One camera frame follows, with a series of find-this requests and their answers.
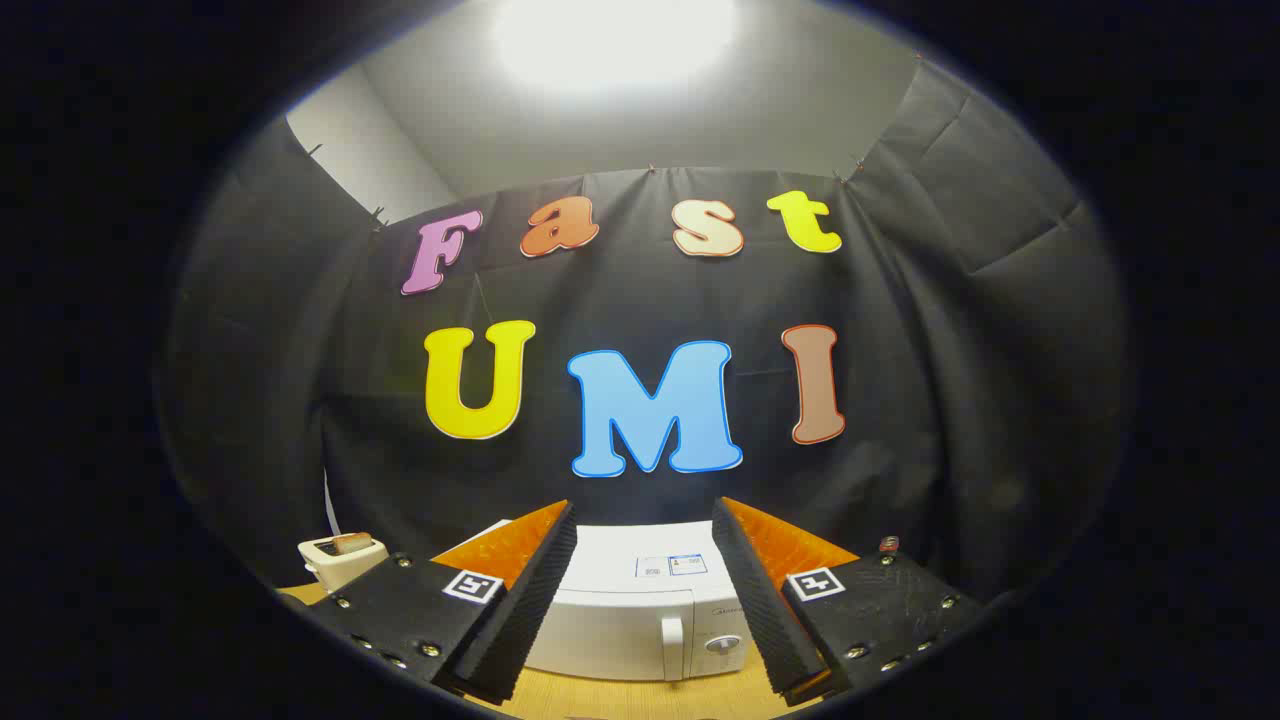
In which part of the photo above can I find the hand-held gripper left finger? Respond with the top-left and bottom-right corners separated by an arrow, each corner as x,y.
298,499 -> 580,705

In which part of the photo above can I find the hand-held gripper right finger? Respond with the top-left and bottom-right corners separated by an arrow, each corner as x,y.
711,496 -> 993,708

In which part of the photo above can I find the white toaster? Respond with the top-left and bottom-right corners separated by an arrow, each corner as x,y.
298,533 -> 389,593

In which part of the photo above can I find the white microwave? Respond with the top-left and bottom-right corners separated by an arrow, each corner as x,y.
487,518 -> 751,683

